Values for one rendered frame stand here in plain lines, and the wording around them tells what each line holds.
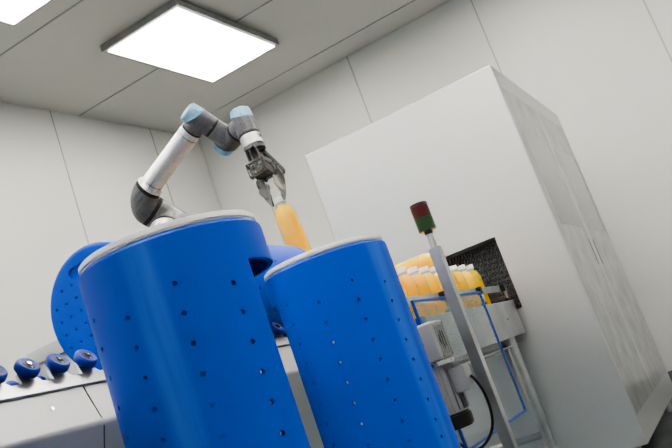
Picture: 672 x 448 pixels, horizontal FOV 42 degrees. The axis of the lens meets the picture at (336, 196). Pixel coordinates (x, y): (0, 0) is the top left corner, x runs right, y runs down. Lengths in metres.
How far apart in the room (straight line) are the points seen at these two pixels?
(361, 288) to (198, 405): 0.70
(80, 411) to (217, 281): 0.53
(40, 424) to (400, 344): 0.71
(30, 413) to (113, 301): 0.39
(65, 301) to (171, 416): 0.89
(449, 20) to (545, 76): 0.93
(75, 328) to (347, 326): 0.62
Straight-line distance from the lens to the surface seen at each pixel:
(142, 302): 1.22
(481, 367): 2.94
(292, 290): 1.83
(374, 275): 1.83
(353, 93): 7.44
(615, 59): 6.83
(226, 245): 1.24
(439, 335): 2.70
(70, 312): 2.05
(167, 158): 3.08
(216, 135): 3.02
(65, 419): 1.63
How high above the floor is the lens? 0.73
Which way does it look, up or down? 13 degrees up
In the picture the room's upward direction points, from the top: 20 degrees counter-clockwise
